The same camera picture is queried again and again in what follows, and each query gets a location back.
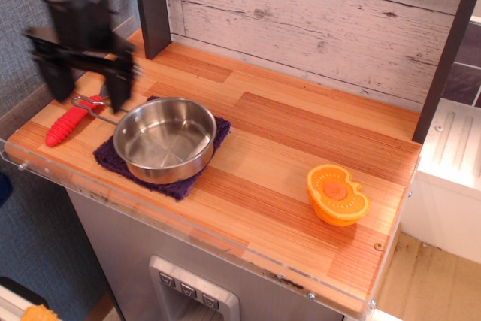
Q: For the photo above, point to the silver dispenser panel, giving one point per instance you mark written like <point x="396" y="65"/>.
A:
<point x="183" y="295"/>

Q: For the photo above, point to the grey toy kitchen cabinet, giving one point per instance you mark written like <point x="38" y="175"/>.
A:
<point x="124" y="244"/>

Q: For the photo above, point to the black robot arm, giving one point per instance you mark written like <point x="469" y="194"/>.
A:
<point x="82" y="38"/>

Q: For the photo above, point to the clear acrylic edge guard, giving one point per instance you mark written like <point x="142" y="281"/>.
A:
<point x="254" y="226"/>

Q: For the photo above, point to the white toy sink unit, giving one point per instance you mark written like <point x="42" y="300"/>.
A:
<point x="443" y="205"/>

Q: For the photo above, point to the dark grey left post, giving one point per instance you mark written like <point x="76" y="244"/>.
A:
<point x="155" y="26"/>

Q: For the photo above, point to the dark grey right post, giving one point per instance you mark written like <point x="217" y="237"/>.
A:
<point x="450" y="51"/>

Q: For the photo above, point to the orange object bottom left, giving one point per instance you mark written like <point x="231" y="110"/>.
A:
<point x="38" y="313"/>

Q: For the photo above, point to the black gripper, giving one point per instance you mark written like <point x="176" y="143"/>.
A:
<point x="81" y="38"/>

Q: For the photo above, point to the stainless steel saucepan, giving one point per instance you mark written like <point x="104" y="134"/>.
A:
<point x="162" y="141"/>

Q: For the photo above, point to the orange slice toy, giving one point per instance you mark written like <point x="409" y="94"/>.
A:
<point x="335" y="197"/>

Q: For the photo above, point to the red handled metal spoon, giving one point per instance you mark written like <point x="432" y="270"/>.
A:
<point x="68" y="122"/>

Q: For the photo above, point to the purple cloth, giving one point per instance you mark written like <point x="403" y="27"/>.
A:
<point x="178" y="190"/>

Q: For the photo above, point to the dark grey post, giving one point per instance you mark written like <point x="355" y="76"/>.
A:
<point x="450" y="51"/>
<point x="155" y="26"/>

